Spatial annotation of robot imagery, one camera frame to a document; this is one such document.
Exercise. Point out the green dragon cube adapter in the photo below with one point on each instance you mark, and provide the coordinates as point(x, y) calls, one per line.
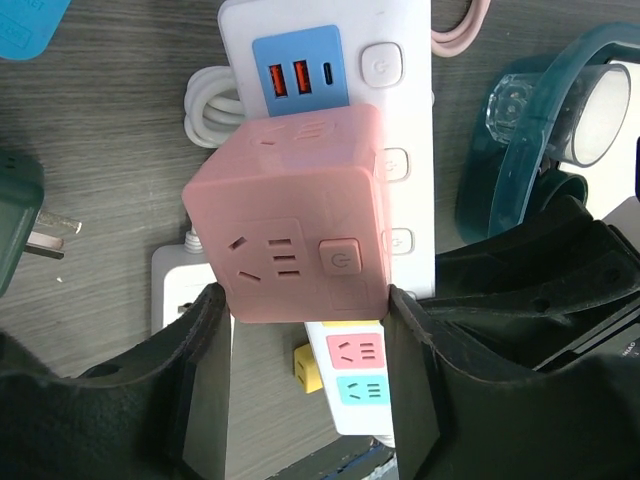
point(22, 198)

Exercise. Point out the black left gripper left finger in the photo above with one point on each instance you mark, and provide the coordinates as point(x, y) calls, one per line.
point(157, 411)

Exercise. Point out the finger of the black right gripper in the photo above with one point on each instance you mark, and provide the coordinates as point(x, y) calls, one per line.
point(558, 287)

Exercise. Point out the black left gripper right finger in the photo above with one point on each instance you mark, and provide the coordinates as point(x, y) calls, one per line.
point(460, 411)

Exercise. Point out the small white usb power strip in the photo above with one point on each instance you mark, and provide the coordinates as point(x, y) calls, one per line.
point(179, 273)

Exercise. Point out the white paper sheet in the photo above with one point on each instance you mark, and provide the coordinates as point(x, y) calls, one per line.
point(625, 216)

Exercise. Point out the dark green cup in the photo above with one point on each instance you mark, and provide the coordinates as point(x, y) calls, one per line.
point(554, 183)

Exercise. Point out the blue plug adapter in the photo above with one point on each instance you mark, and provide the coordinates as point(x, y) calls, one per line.
point(27, 26)

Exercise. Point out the pink cube adapter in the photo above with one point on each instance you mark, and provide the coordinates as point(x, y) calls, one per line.
point(293, 216)

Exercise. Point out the yellow usb plug adapter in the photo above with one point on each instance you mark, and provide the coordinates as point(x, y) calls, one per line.
point(306, 370)

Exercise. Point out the clear glass cup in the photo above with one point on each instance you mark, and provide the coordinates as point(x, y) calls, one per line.
point(589, 120)

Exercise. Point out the teal plastic tray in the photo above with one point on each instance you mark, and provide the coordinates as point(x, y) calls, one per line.
point(497, 189)

